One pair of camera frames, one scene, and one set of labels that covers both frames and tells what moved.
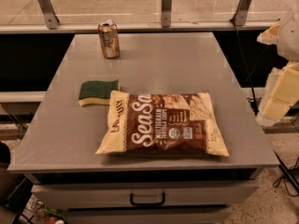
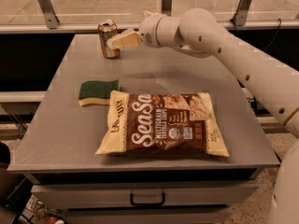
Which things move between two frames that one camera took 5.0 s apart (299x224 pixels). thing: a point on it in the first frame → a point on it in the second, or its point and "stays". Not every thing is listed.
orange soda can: [109, 38] stays
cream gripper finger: [280, 94] → [124, 39]
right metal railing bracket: [240, 14] stays
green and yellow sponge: [96, 91] stays
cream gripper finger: [269, 36] → [147, 13]
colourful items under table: [35, 212] stays
